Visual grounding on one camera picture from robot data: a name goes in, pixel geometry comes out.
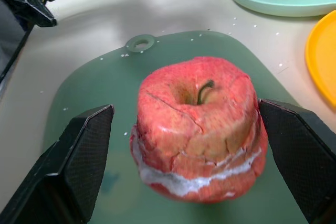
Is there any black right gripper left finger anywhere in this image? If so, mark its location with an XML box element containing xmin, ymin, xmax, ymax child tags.
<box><xmin>0</xmin><ymin>104</ymin><xmax>115</xmax><ymax>224</ymax></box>

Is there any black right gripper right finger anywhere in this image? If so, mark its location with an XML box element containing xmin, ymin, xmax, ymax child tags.
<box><xmin>258</xmin><ymin>98</ymin><xmax>336</xmax><ymax>224</ymax></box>

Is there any red foam apple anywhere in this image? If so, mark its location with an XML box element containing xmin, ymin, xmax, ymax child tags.
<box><xmin>129</xmin><ymin>56</ymin><xmax>269</xmax><ymax>204</ymax></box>

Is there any yellow plate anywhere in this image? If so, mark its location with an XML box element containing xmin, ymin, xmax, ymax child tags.
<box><xmin>305</xmin><ymin>10</ymin><xmax>336</xmax><ymax>108</ymax></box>

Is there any green cutting board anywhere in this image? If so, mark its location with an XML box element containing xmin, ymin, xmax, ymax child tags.
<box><xmin>41</xmin><ymin>30</ymin><xmax>310</xmax><ymax>224</ymax></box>

